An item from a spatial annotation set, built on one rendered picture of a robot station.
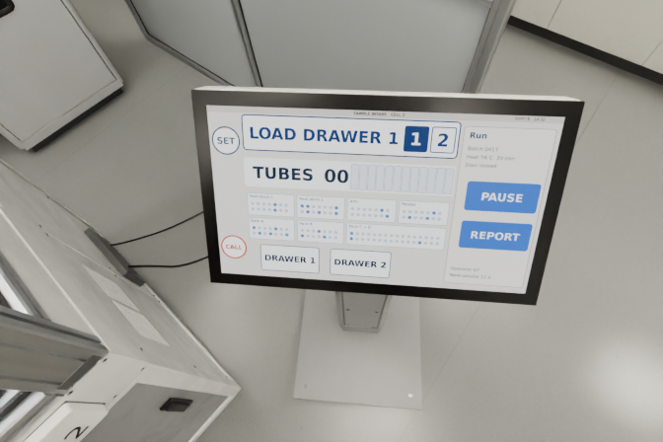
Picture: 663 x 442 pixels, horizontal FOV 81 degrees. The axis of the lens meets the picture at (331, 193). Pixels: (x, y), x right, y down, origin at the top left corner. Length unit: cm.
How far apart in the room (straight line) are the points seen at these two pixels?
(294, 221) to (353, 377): 103
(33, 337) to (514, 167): 65
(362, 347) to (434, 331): 29
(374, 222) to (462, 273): 16
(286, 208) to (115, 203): 159
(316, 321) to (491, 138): 117
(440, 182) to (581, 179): 161
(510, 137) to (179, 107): 199
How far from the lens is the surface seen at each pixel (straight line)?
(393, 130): 54
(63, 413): 78
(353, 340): 156
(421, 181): 56
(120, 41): 292
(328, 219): 58
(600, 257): 198
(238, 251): 64
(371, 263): 62
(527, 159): 59
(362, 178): 56
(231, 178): 59
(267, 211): 60
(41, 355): 65
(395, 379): 156
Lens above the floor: 158
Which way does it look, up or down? 60 degrees down
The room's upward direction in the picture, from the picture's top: 5 degrees counter-clockwise
